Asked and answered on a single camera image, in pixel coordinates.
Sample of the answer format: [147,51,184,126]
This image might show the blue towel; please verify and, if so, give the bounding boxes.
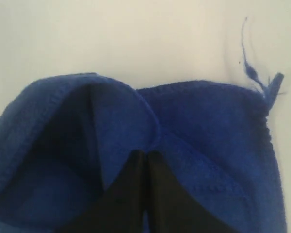
[0,16,285,233]

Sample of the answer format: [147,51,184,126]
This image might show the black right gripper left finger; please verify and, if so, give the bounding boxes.
[60,150,144,233]

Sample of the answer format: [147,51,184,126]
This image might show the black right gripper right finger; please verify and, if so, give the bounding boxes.
[147,151,235,233]

